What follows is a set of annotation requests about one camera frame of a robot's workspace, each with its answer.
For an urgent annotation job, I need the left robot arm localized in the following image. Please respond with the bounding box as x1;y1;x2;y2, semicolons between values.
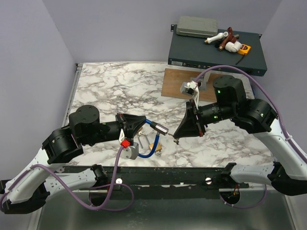
0;105;147;214

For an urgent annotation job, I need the brown pipe fitting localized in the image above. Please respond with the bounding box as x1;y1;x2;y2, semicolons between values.
218;27;237;51

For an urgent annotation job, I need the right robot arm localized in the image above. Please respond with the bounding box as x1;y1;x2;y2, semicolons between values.
173;75;307;196

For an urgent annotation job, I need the grey plastic case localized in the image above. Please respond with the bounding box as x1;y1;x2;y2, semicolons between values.
176;16;218;38

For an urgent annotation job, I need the white pipe elbow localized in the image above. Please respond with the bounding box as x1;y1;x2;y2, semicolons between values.
225;41;242;53

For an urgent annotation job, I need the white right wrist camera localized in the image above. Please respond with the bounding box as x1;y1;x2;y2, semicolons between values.
180;81;200;109

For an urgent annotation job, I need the blue cable loop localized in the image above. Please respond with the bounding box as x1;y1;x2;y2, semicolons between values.
137;119;170;159

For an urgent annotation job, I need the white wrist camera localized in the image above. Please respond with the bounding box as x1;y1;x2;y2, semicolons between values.
180;81;200;109
120;140;139;160

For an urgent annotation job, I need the brass padlock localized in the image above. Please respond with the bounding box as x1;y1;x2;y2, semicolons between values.
149;142;162;152
137;131;150;149

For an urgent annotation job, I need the white pipe with brass end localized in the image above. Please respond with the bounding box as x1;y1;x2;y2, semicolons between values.
204;31;229;44

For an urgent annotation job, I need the blue rack network switch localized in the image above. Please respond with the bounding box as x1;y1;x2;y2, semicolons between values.
168;24;267;77

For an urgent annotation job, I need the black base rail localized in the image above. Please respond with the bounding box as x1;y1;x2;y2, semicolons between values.
76;165;250;201

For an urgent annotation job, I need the wooden board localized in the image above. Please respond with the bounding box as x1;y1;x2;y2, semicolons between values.
161;68;245;103

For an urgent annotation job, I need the grey metal socket bracket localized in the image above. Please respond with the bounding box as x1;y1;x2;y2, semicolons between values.
197;72;211;91

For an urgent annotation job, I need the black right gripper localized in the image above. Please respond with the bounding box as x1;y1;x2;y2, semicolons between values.
173;99;235;138

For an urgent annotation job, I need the yellow tape measure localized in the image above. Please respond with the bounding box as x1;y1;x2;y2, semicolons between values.
238;44;251;56

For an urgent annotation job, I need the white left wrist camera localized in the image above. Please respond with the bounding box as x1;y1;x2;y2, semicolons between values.
120;140;139;160

